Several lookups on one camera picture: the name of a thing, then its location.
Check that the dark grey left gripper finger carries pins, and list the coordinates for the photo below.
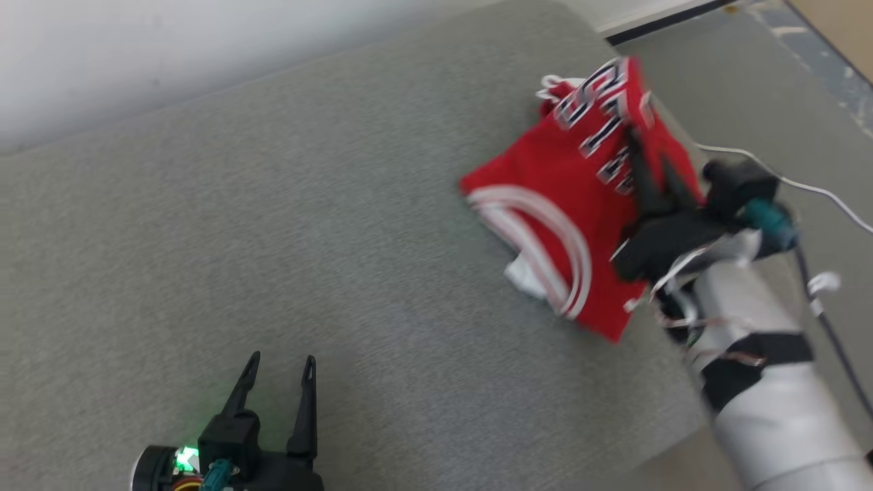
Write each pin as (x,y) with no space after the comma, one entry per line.
(305,416)
(242,392)

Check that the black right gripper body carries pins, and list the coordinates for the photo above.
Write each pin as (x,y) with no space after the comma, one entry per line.
(665,242)

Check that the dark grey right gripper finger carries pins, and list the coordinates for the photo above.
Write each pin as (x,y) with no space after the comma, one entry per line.
(648,184)
(682,191)

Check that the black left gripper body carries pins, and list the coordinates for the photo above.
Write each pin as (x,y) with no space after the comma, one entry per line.
(286,474)

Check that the red basketball jersey with lettering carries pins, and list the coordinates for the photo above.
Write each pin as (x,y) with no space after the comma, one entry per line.
(545,191)

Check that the black and white baseboard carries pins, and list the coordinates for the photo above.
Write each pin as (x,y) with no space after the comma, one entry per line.
(655,20)

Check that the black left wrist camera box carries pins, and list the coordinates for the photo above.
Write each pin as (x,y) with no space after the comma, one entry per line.
(228,436)

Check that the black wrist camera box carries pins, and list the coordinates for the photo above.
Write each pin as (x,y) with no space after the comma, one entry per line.
(228,436)
(740,187)

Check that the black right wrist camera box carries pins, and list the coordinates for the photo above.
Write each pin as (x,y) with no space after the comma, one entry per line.
(740,187)

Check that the teal left camera connector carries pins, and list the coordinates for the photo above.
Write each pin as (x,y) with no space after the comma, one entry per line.
(219,476)

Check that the teal camera connector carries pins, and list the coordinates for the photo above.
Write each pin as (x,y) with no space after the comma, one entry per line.
(771,221)
(219,476)

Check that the teal right camera connector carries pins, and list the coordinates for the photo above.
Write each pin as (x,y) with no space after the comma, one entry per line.
(771,221)

